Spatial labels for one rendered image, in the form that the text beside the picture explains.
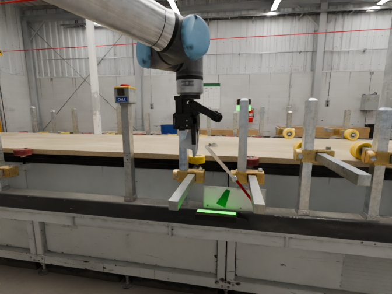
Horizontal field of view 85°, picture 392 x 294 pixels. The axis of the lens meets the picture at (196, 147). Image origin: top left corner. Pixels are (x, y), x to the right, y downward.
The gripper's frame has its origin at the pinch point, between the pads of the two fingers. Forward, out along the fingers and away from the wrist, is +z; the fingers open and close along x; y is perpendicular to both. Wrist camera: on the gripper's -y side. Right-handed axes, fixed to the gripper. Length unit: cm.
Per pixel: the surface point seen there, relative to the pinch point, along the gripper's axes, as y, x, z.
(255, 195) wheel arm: -20.0, 7.7, 11.1
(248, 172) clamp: -19.6, -14.2, 10.1
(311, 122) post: -42.1, -14.3, -10.3
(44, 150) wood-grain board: 94, -33, 7
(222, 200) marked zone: -9.2, -14.3, 22.9
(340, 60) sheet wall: -367, -734, -178
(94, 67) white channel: 111, -114, -54
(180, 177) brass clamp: 9.1, -14.7, 13.9
